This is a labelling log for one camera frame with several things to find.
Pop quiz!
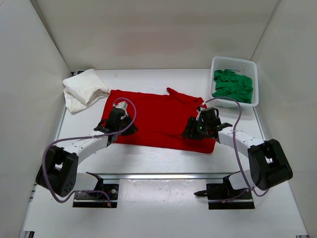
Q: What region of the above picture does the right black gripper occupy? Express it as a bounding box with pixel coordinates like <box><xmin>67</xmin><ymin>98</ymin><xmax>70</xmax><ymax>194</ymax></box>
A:
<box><xmin>182</xmin><ymin>117</ymin><xmax>211</xmax><ymax>141</ymax></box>

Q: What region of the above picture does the red t shirt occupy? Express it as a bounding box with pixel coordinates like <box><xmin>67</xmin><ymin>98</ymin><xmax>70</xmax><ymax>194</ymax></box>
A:
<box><xmin>102</xmin><ymin>88</ymin><xmax>215</xmax><ymax>154</ymax></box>

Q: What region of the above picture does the white t shirt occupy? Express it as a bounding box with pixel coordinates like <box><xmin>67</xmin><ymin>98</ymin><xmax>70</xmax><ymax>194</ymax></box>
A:
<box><xmin>62</xmin><ymin>68</ymin><xmax>110</xmax><ymax>114</ymax></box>

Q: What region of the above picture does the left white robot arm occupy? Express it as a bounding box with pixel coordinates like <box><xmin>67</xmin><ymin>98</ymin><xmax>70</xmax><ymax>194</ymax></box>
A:
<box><xmin>36</xmin><ymin>101</ymin><xmax>138</xmax><ymax>203</ymax></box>

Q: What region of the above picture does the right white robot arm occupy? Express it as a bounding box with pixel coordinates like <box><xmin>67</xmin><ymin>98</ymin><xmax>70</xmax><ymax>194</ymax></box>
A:
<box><xmin>182</xmin><ymin>108</ymin><xmax>293</xmax><ymax>198</ymax></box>

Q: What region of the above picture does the green t shirt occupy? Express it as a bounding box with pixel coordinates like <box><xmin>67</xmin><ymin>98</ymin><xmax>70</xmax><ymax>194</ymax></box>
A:
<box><xmin>212</xmin><ymin>69</ymin><xmax>253</xmax><ymax>104</ymax></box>

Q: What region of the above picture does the white plastic basket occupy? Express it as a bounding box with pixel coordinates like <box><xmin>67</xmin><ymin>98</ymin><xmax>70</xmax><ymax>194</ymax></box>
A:
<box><xmin>210</xmin><ymin>56</ymin><xmax>259</xmax><ymax>109</ymax></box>

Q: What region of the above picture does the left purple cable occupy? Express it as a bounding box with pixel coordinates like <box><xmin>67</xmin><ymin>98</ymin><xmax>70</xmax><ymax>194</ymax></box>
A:
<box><xmin>42</xmin><ymin>97</ymin><xmax>138</xmax><ymax>208</ymax></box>

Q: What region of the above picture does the purple cable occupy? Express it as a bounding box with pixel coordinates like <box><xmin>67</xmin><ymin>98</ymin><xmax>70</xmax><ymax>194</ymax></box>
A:
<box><xmin>42</xmin><ymin>97</ymin><xmax>138</xmax><ymax>208</ymax></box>
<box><xmin>197</xmin><ymin>96</ymin><xmax>270</xmax><ymax>198</ymax></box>

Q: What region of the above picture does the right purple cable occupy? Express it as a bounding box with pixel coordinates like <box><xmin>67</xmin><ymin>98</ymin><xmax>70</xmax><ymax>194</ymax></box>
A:
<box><xmin>197</xmin><ymin>96</ymin><xmax>270</xmax><ymax>198</ymax></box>

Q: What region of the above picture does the aluminium rail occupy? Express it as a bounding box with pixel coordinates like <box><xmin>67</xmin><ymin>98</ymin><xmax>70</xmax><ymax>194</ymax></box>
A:
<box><xmin>97</xmin><ymin>173</ymin><xmax>231</xmax><ymax>180</ymax></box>

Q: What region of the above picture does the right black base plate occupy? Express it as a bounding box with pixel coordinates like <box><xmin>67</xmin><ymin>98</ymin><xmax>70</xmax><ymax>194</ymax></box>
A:
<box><xmin>194</xmin><ymin>183</ymin><xmax>255</xmax><ymax>210</ymax></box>

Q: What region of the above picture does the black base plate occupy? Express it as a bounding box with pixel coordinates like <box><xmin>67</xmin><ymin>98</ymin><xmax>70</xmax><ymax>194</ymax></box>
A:
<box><xmin>194</xmin><ymin>183</ymin><xmax>255</xmax><ymax>210</ymax></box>
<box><xmin>72</xmin><ymin>182</ymin><xmax>119</xmax><ymax>208</ymax></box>

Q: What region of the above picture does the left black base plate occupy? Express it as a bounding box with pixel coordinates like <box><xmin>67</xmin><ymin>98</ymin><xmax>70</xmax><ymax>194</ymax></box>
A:
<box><xmin>72</xmin><ymin>182</ymin><xmax>119</xmax><ymax>208</ymax></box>

